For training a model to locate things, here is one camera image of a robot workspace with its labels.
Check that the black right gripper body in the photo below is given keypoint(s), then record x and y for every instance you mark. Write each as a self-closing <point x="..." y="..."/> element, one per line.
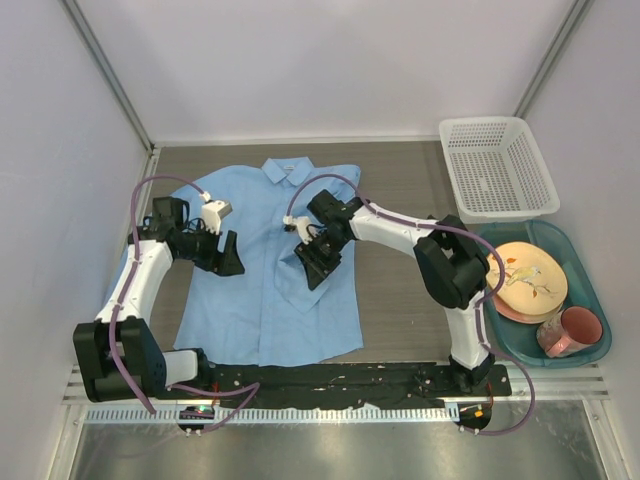
<point x="326" y="242"/>

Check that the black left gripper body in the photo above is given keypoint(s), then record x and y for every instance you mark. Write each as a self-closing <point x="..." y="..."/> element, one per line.
<point x="201" y="248"/>

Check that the light blue button shirt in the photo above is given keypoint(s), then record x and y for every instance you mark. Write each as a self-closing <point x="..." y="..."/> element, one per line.
<point x="268" y="315"/>

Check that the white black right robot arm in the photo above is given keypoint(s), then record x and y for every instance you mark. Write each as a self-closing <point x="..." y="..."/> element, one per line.
<point x="451" y="264"/>

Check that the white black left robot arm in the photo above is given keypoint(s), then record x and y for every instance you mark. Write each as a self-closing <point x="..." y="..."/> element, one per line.
<point x="117" y="354"/>

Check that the white plastic mesh basket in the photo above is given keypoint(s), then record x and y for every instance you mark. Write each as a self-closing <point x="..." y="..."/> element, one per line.
<point x="496" y="169"/>

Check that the pink plate under cream plate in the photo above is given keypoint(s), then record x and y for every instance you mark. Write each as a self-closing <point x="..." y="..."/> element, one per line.
<point x="503" y="309"/>

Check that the cream bird pattern plate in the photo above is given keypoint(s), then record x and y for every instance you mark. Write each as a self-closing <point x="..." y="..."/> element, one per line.
<point x="534" y="283"/>

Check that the pink ceramic mug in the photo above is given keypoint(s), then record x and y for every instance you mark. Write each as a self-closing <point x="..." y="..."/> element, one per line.
<point x="569" y="331"/>

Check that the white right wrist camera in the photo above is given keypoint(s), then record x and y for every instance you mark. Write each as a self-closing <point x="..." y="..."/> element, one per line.
<point x="299" y="225"/>

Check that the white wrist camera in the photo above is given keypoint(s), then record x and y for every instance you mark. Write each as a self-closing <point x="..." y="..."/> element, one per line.
<point x="299" y="225"/>
<point x="213" y="212"/>

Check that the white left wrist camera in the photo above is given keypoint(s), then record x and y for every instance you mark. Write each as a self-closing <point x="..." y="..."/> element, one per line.
<point x="213" y="212"/>

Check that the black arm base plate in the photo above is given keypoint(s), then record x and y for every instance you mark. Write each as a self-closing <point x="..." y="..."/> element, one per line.
<point x="392" y="385"/>

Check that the white slotted cable duct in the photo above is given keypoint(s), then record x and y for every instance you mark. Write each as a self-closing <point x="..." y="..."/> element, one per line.
<point x="186" y="414"/>

